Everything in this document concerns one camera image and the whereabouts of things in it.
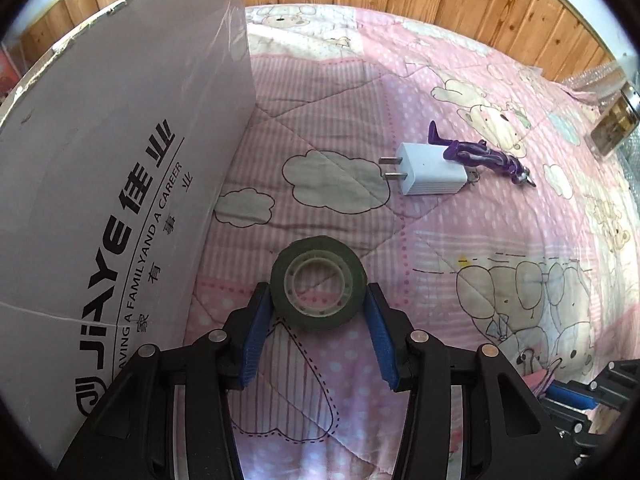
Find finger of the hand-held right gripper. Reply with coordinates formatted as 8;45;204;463
546;359;640;411
542;405;621;458

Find purple toy figure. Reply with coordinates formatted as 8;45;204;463
426;121;538;190

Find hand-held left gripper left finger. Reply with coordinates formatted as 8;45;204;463
57;281;273;480

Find glass jar with metal lid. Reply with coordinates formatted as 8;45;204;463
590;82;640;161

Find clear bubble wrap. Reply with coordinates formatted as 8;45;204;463
560;57;640;186

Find white cardboard box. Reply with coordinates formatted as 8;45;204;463
0;0;257;466

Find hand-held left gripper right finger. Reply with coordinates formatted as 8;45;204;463
364;282;581;480

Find white charger plug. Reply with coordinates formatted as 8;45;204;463
379;142;476;197

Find dark green tape roll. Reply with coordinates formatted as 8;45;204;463
270;235;367;332

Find pink printed blanket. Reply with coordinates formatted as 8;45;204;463
185;2;640;480

